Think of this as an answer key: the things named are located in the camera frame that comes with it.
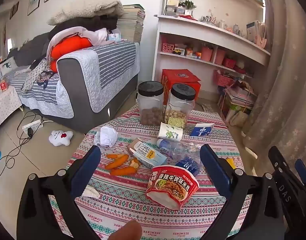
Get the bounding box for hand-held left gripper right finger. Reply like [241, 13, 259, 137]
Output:
[199, 144, 286, 240]

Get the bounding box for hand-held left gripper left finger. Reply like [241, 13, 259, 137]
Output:
[17, 145, 101, 240]

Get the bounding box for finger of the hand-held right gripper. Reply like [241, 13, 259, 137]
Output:
[268, 146, 306, 205]
[294, 159, 306, 193]

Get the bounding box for clear plastic water bottle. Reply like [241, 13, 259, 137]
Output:
[157, 138, 206, 165]

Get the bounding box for person's left hand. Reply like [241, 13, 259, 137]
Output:
[109, 220, 143, 240]

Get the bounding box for white tissue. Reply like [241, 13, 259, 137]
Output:
[80, 185, 99, 198]

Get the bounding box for blue snack packet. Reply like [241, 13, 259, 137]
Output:
[175, 155, 205, 177]

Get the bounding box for crumpled white paper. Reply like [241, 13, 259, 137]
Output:
[94, 126, 118, 147]

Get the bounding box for blue and white paper packet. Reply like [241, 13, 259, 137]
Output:
[189, 123, 215, 137]

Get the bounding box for white plush toy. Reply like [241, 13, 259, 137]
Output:
[48, 129, 74, 147]

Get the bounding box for red instant noodle cup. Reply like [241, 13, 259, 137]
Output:
[146, 165, 200, 210]

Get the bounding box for patterned tablecloth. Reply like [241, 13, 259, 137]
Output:
[49, 104, 253, 240]

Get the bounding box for white paper cup green print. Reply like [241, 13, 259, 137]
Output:
[158, 122, 184, 142]

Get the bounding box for white and blue drink carton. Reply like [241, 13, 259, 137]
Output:
[128, 138, 168, 169]

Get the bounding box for white power strip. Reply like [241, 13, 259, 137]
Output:
[22, 119, 44, 133]

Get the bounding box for black-lid jar of pale snacks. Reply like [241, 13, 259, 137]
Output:
[165, 83, 196, 130]

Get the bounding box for pile of papers and bags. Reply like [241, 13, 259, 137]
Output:
[217, 80, 259, 127]

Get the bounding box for floral curtain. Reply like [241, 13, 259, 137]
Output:
[242, 0, 306, 180]

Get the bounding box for pink basket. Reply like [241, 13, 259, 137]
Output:
[222, 57, 236, 69]
[213, 70, 235, 85]

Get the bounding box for grey sofa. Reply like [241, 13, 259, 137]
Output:
[8, 32, 141, 133]

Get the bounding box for black-lid jar of brown snacks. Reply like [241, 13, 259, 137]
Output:
[138, 81, 165, 125]

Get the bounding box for red cardboard box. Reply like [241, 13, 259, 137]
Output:
[161, 69, 202, 100]

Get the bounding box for low table with floral cloth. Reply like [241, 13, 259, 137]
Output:
[0, 85, 22, 132]

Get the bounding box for patterned garment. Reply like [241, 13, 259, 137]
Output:
[21, 59, 56, 93]

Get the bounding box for striped quilted sofa cover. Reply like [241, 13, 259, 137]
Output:
[5, 41, 139, 119]

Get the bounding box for orange cushion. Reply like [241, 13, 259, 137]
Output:
[50, 37, 93, 72]

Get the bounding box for deer print pillow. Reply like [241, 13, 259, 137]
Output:
[0, 57, 18, 77]

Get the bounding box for pink lattice box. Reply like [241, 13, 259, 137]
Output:
[162, 43, 177, 53]

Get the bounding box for pink cloth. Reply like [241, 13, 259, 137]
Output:
[46, 26, 108, 58]

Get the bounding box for tissue box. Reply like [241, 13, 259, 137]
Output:
[106, 32, 122, 43]

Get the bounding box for white bookcase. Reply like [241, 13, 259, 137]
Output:
[151, 0, 272, 105]

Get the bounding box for dark brown blanket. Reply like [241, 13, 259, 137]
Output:
[49, 15, 118, 39]

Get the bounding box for tall stack of books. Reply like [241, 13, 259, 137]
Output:
[116, 4, 146, 43]

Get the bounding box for beige fleece blanket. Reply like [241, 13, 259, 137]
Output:
[47, 0, 124, 26]

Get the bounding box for small potted plant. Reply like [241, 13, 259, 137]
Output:
[183, 0, 196, 15]

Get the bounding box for black cable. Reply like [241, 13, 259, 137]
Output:
[0, 111, 54, 177]

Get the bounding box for small wall frames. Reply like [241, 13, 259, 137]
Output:
[10, 2, 19, 20]

